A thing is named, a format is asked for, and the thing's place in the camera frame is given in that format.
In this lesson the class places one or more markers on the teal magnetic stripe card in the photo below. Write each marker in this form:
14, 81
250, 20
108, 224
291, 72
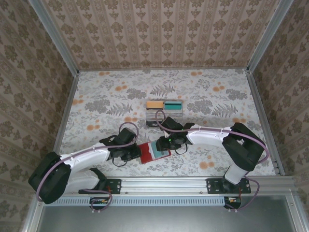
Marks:
160, 154

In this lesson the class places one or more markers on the red leather card holder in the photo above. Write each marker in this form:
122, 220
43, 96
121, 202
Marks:
144, 154

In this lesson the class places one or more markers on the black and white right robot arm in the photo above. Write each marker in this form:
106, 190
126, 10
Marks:
241, 149

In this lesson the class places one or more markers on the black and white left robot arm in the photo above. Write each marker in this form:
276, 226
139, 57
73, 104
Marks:
48, 181

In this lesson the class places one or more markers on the black card stack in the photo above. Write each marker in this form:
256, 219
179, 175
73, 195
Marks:
153, 125

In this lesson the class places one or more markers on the teal card stack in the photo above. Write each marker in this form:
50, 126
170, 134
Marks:
173, 105

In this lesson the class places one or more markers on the orange card stack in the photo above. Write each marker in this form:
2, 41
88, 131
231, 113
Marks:
155, 105

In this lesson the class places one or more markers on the grey metal sheet panel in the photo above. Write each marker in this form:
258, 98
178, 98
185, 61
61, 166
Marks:
164, 220

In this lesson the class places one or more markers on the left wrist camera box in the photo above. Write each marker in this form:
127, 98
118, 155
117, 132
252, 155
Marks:
126, 136

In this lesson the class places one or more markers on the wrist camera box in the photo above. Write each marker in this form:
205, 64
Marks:
126, 136
170, 124

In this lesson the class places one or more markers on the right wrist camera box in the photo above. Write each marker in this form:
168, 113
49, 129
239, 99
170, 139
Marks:
170, 124

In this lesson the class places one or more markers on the aluminium mounting rail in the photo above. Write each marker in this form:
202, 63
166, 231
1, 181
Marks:
164, 184

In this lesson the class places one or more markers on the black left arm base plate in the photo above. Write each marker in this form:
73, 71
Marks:
113, 186

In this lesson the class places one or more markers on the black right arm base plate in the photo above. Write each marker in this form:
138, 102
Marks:
212, 186

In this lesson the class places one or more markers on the aluminium table side rail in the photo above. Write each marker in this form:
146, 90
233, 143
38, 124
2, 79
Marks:
66, 111
260, 108

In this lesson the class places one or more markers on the aluminium table end rail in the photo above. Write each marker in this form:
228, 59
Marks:
164, 69

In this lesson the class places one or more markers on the aluminium frame leg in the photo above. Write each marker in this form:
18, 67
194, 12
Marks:
30, 217
295, 215

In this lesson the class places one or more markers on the aluminium frame post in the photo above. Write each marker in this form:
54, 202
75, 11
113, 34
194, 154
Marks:
265, 33
55, 36

